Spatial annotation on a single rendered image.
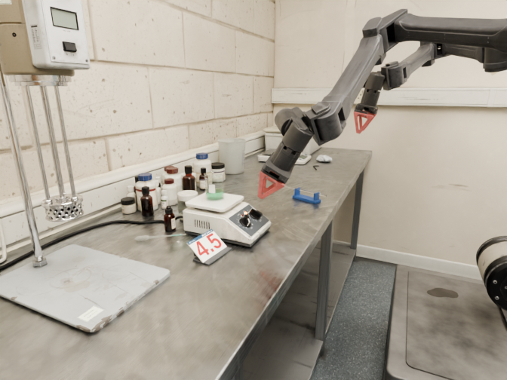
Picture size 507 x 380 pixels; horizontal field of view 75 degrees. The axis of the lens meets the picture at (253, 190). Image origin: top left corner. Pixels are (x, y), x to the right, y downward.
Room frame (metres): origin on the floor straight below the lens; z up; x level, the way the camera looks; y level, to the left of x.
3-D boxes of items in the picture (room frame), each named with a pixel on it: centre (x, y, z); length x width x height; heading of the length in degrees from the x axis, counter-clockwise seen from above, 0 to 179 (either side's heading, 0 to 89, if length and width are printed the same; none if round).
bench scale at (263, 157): (1.78, -0.17, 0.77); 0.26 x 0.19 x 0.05; 68
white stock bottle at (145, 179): (1.01, 0.34, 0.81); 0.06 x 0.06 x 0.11
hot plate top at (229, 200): (0.84, 0.10, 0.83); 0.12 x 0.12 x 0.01; 65
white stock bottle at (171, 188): (1.06, 0.28, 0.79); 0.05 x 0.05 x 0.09
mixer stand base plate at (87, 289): (0.58, 0.35, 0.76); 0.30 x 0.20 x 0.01; 65
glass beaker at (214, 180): (0.85, 0.10, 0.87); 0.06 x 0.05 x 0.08; 17
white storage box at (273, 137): (2.11, -0.26, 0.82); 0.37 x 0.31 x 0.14; 156
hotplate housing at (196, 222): (0.83, 0.08, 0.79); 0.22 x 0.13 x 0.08; 65
